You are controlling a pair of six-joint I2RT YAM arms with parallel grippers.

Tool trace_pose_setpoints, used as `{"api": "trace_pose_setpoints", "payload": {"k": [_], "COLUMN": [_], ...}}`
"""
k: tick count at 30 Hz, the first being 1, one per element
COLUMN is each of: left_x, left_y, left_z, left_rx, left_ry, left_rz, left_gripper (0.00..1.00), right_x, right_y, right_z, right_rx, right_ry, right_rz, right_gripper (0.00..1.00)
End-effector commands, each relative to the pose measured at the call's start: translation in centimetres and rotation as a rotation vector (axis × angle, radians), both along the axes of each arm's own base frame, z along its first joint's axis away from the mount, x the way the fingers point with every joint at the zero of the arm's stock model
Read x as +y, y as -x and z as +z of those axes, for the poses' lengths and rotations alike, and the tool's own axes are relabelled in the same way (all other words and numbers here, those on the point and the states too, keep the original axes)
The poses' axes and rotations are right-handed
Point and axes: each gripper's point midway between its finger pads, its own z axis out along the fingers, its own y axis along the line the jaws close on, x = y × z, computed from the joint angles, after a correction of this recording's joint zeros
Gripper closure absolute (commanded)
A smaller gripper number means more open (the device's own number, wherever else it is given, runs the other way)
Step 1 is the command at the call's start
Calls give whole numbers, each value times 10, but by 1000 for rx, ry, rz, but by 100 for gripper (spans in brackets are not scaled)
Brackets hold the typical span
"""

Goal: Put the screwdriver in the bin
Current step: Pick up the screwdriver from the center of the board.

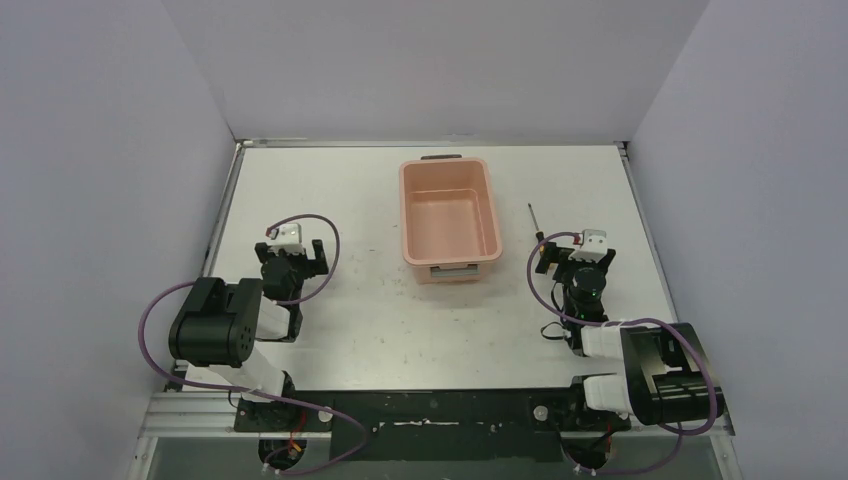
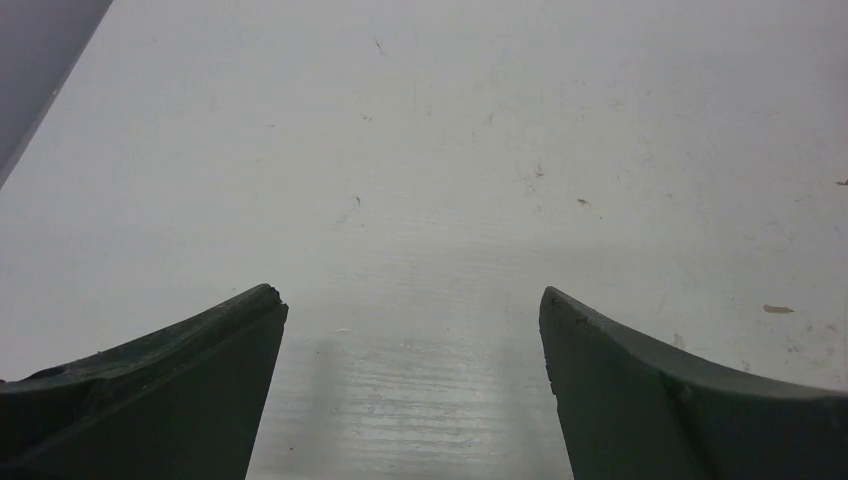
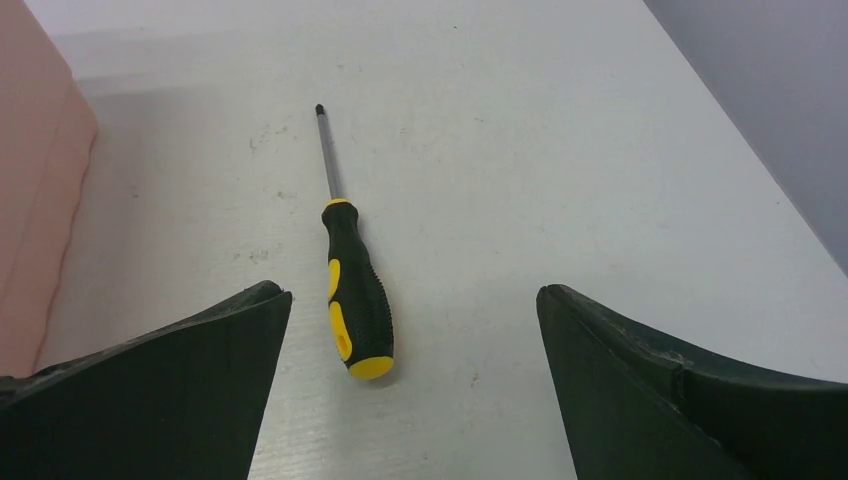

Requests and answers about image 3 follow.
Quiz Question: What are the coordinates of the black yellow handled screwdriver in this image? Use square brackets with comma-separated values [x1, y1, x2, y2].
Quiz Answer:
[315, 104, 395, 381]

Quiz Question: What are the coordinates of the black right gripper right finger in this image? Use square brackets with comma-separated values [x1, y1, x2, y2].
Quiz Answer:
[536, 284, 847, 479]

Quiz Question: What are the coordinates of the pink plastic bin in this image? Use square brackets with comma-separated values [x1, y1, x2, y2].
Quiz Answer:
[1, 1, 98, 377]

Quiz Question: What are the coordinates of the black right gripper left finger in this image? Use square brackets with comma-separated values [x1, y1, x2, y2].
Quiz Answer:
[1, 280, 293, 479]

